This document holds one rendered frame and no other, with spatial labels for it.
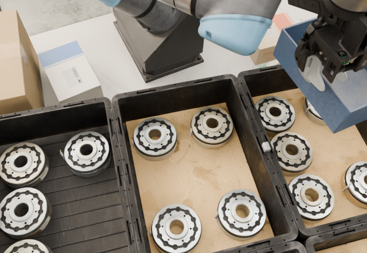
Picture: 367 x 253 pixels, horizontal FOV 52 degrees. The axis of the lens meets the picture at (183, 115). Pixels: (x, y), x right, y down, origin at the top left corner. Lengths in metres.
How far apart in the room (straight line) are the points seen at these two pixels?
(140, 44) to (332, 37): 0.67
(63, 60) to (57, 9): 1.38
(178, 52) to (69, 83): 0.33
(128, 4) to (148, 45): 0.18
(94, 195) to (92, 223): 0.06
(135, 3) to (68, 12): 1.53
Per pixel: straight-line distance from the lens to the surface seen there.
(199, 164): 0.89
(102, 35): 1.32
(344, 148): 1.00
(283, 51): 0.74
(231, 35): 0.42
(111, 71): 1.21
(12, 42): 1.08
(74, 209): 0.87
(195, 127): 0.89
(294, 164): 0.90
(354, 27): 0.53
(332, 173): 0.95
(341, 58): 0.55
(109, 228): 0.85
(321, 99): 0.69
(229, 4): 0.43
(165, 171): 0.88
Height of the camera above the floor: 1.64
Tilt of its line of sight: 58 degrees down
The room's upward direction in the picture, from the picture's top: 3 degrees clockwise
